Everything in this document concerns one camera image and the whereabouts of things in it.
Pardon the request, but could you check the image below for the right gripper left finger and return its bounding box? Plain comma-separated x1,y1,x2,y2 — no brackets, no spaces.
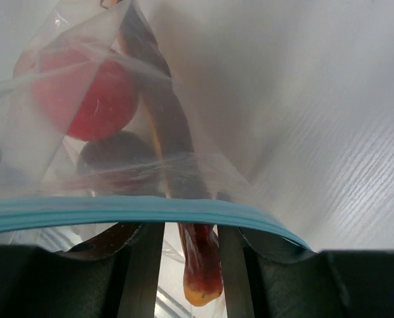
0,223,164,317

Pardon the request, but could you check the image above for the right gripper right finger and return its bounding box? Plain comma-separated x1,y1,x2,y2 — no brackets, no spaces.
218,226,394,317

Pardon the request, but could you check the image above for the orange maroon fake fruit slice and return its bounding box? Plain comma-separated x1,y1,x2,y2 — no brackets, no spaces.
118,2,223,307

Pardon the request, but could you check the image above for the dark maroon fake fig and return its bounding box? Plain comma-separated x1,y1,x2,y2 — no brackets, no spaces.
76,131,159,187

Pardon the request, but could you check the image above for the clear zip top bag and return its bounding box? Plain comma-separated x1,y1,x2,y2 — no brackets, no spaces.
0,1,394,317

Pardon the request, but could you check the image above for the red fake apple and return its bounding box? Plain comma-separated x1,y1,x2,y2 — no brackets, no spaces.
32,48,138,141

